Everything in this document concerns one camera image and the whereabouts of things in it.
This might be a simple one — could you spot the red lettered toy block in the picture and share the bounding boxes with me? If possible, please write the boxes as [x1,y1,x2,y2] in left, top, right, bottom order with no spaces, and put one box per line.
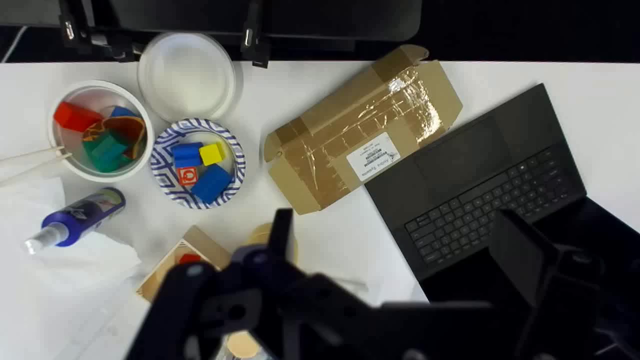
[177,166,201,191]

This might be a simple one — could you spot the green toy block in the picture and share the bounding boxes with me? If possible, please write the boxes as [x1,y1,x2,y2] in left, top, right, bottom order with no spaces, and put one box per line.
[81,128,133,173]

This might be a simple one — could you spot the small blue toy block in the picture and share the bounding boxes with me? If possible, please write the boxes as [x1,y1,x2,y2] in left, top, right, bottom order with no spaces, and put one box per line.
[109,104,139,123]
[169,140,204,169]

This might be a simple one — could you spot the orange toy piece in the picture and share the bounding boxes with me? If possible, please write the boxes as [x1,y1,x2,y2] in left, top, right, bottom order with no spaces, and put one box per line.
[98,116,148,162]

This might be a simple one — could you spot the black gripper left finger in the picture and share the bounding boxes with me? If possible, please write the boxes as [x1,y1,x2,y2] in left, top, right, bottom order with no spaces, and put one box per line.
[127,206,382,360]

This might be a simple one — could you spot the dark monitor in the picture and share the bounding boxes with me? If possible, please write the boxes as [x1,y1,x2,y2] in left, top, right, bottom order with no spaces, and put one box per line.
[109,0,425,45]

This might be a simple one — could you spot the blue patterned paper plate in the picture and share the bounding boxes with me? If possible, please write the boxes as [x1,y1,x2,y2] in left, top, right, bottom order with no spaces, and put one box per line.
[148,119,248,213]

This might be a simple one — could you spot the plain white paper plate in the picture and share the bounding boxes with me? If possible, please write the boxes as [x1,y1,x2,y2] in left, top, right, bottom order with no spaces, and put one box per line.
[136,30,246,125]

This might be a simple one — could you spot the black clamp stand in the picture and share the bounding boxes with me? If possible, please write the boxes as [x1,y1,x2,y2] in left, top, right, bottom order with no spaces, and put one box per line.
[58,0,139,65]

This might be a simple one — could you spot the thin wooden stick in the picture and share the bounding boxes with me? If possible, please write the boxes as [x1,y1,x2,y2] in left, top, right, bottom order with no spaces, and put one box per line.
[0,153,73,188]
[0,144,68,166]

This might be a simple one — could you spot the white cable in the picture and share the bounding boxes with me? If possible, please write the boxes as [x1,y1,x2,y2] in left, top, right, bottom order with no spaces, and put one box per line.
[0,25,31,66]

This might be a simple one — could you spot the white paper towel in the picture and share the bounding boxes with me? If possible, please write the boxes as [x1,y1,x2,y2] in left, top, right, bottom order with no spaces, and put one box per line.
[0,177,153,360]

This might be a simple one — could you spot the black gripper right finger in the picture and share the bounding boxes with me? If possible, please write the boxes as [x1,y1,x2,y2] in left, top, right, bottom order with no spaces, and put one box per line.
[489,209,640,360]

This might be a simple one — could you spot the small wooden box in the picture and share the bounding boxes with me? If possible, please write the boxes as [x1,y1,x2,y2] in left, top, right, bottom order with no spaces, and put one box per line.
[136,225,237,306]

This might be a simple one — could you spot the yellow toy block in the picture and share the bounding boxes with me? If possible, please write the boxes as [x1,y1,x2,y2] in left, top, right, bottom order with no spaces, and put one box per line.
[198,140,231,169]

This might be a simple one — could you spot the black laptop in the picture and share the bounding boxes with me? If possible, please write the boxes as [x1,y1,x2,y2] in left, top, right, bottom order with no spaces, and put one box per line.
[365,83,640,348]

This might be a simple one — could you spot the blue bottle with white cap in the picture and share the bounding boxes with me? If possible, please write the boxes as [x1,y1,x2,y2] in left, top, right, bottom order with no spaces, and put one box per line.
[25,186,128,256]

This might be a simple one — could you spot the white bowl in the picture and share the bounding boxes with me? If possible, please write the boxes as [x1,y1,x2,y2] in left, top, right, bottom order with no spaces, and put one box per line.
[49,81,157,185]

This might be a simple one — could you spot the black monitor stand post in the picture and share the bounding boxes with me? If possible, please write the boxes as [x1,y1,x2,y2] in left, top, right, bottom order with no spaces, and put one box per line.
[240,0,272,70]

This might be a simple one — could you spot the round tan wooden piece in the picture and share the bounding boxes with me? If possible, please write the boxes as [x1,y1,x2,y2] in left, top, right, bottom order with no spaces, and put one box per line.
[221,331,271,360]

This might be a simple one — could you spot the large blue toy block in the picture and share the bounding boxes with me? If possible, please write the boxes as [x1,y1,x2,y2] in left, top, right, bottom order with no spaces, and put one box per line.
[191,165,237,206]

